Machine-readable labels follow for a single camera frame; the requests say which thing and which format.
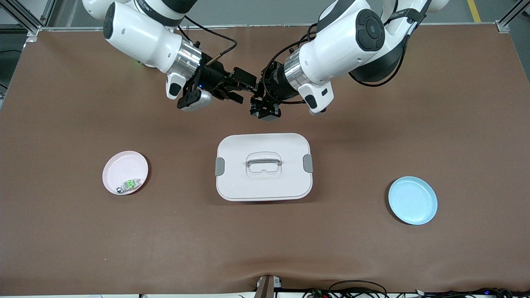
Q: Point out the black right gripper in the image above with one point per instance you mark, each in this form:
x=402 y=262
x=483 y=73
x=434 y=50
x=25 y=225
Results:
x=214 y=77

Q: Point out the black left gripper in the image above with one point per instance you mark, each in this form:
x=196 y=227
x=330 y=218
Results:
x=274 y=85

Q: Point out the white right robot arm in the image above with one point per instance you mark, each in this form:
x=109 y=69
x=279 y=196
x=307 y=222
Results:
x=140 y=37

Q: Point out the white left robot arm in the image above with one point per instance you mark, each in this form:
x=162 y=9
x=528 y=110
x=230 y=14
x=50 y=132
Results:
x=343 y=41

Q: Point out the pink box with white lid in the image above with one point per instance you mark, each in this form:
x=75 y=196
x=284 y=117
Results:
x=265 y=186

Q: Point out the brown table mat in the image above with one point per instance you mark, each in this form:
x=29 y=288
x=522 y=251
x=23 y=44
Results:
x=265 y=231

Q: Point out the pink round plate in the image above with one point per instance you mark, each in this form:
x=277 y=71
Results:
x=120 y=165

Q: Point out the light blue round plate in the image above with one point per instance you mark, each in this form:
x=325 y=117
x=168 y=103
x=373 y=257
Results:
x=414 y=200

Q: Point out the green push-button switch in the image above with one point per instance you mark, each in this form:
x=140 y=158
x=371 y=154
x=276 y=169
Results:
x=130 y=184

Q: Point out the grey metal bracket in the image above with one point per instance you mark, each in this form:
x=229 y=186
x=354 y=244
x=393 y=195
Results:
x=267 y=287

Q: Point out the aluminium frame strut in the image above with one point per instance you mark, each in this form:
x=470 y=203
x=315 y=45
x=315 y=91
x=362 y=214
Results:
x=22 y=14
x=511 y=15

